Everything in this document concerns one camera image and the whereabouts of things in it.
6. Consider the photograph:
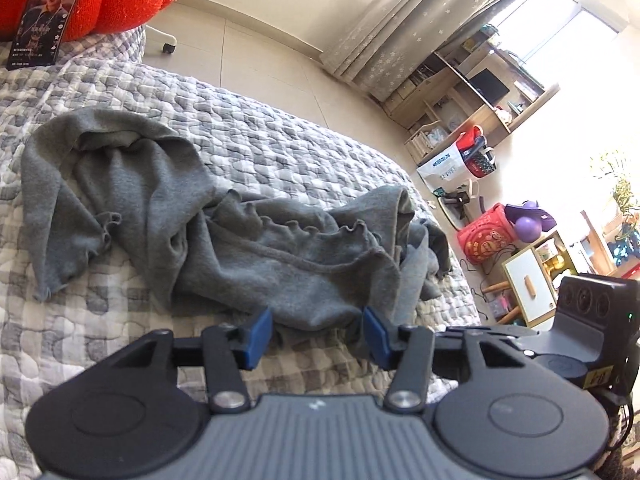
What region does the dark patterned tote bag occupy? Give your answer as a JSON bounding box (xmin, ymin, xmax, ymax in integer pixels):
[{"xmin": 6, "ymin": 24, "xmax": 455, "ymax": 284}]
[{"xmin": 465, "ymin": 146, "xmax": 498, "ymax": 179}]

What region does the wooden shelf unit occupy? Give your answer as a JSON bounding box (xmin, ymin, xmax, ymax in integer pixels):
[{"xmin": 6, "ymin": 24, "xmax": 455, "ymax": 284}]
[{"xmin": 530, "ymin": 210, "xmax": 640, "ymax": 281}]

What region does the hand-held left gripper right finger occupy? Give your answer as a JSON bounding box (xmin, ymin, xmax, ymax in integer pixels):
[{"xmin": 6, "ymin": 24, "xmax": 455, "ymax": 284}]
[{"xmin": 362, "ymin": 306, "xmax": 508, "ymax": 415}]

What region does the grey checkered quilted bed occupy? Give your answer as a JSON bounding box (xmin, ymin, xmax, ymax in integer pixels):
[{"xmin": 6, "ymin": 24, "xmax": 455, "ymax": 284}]
[{"xmin": 0, "ymin": 25, "xmax": 483, "ymax": 480}]

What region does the red basket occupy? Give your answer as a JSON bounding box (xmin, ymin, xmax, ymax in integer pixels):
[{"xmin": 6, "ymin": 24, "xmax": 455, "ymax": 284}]
[{"xmin": 456, "ymin": 203, "xmax": 518, "ymax": 266}]

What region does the white shopping bag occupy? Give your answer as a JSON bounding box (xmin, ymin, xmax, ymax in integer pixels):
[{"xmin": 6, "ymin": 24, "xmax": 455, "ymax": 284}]
[{"xmin": 416, "ymin": 147, "xmax": 471, "ymax": 196}]

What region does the grey ruffled shirt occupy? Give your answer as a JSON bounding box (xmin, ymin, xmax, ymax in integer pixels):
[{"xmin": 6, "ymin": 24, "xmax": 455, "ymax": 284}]
[{"xmin": 20, "ymin": 107, "xmax": 453, "ymax": 356}]

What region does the purple ball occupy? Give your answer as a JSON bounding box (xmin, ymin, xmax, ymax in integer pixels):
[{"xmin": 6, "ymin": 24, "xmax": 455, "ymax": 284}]
[{"xmin": 515, "ymin": 216, "xmax": 543, "ymax": 242}]

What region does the grey star curtain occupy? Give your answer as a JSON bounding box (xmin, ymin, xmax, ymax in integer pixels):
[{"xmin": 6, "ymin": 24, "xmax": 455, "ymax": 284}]
[{"xmin": 320, "ymin": 0, "xmax": 551, "ymax": 103}]

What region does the black smartphone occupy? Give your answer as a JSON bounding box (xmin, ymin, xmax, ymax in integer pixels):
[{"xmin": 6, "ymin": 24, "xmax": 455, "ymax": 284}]
[{"xmin": 6, "ymin": 0, "xmax": 97, "ymax": 72}]

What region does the wooden file rack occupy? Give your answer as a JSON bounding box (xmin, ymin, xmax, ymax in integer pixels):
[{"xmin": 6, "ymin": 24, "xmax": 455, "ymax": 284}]
[{"xmin": 404, "ymin": 121, "xmax": 448, "ymax": 166}]

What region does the white bedside cabinet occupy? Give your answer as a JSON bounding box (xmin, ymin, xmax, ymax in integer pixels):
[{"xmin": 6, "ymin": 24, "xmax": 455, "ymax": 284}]
[{"xmin": 501, "ymin": 247, "xmax": 558, "ymax": 328}]

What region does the wooden computer desk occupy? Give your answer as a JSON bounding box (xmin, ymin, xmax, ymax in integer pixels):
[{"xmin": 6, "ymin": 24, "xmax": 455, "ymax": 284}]
[{"xmin": 382, "ymin": 25, "xmax": 561, "ymax": 136}]

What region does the black laptop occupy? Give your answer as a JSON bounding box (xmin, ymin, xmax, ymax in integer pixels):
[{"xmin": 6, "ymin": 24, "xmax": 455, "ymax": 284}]
[{"xmin": 467, "ymin": 69, "xmax": 511, "ymax": 106}]

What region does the potted green plant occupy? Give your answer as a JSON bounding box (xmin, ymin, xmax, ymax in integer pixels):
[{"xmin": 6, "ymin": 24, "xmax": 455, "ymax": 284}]
[{"xmin": 595, "ymin": 150, "xmax": 640, "ymax": 233}]

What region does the black cable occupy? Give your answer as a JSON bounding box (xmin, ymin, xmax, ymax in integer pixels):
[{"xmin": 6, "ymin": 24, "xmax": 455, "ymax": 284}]
[{"xmin": 602, "ymin": 387, "xmax": 638, "ymax": 463}]

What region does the window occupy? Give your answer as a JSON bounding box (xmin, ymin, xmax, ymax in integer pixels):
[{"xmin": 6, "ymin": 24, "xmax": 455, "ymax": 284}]
[{"xmin": 487, "ymin": 0, "xmax": 621, "ymax": 68}]

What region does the red bag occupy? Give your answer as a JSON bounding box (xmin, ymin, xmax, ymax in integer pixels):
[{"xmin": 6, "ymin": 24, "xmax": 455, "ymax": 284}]
[{"xmin": 457, "ymin": 126, "xmax": 485, "ymax": 155}]

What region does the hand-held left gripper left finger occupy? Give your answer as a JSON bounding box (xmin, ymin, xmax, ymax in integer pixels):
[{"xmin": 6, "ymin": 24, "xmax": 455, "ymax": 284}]
[{"xmin": 107, "ymin": 306, "xmax": 274, "ymax": 415}]

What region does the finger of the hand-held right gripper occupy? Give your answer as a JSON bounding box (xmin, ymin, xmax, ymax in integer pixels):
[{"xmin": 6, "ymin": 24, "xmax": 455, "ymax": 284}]
[{"xmin": 434, "ymin": 326, "xmax": 540, "ymax": 357}]

